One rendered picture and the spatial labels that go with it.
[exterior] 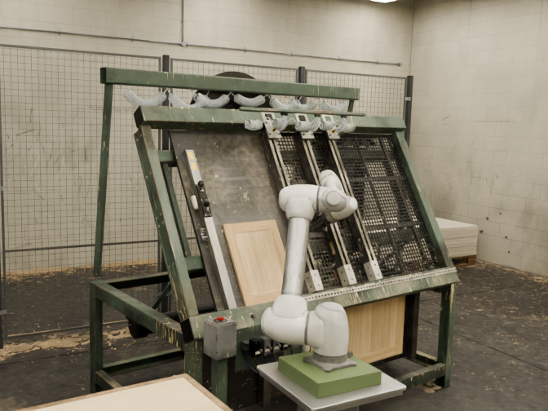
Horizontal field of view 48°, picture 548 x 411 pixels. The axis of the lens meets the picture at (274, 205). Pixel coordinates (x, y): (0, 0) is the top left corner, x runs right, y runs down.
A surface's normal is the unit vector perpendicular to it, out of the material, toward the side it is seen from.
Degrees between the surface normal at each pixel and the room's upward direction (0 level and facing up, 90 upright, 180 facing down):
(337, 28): 90
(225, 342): 90
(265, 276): 60
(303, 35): 90
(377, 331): 90
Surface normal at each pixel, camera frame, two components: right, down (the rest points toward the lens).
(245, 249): 0.54, -0.40
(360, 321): 0.61, 0.12
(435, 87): -0.87, 0.04
